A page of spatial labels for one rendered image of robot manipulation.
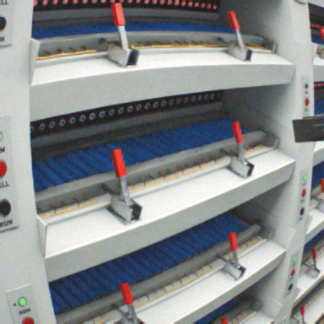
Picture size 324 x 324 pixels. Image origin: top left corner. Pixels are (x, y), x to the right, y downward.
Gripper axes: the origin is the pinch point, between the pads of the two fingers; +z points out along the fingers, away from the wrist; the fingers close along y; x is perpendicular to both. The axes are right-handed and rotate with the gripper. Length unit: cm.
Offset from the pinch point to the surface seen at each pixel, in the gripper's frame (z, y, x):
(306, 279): 32, 52, -46
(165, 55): 20.7, -4.7, 12.6
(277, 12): 18.5, 29.8, 22.2
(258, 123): 29.4, 29.5, -1.0
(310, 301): 40, 70, -64
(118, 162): 22.2, -15.1, -0.7
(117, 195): 23.0, -15.5, -4.9
